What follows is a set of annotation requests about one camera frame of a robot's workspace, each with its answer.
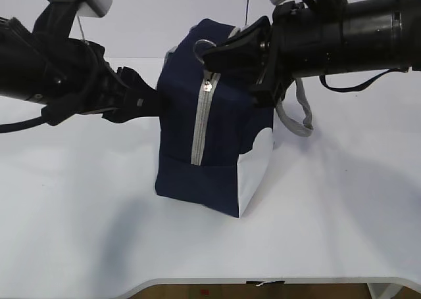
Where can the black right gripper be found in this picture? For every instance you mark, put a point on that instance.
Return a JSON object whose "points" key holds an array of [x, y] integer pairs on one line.
{"points": [[276, 49]]}

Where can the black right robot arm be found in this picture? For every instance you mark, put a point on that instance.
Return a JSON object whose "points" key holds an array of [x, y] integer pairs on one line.
{"points": [[381, 35]]}

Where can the white table leg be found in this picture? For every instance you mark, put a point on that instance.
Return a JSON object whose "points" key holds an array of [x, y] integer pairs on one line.
{"points": [[383, 290]]}

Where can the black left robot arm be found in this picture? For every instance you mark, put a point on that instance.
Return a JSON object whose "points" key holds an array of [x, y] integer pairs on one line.
{"points": [[22, 57]]}

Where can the navy blue lunch bag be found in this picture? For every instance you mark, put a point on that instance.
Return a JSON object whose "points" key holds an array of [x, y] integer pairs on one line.
{"points": [[215, 144]]}

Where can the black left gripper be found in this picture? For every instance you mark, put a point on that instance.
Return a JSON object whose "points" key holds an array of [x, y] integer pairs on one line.
{"points": [[78, 80]]}

